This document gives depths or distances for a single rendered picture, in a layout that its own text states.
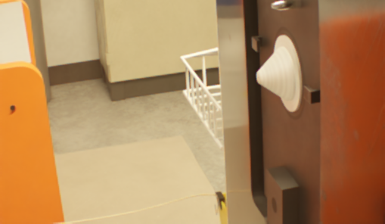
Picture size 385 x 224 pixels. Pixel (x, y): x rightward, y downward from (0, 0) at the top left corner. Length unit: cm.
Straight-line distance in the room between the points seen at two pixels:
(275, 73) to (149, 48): 322
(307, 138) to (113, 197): 94
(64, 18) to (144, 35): 50
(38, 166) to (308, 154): 45
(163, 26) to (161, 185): 231
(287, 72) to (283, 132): 8
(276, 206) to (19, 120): 40
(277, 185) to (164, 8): 315
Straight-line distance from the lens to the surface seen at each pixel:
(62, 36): 419
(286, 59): 67
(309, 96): 62
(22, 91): 99
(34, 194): 105
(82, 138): 359
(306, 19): 62
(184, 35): 389
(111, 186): 161
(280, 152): 74
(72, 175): 167
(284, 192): 70
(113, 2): 379
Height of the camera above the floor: 144
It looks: 22 degrees down
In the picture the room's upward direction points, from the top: 4 degrees counter-clockwise
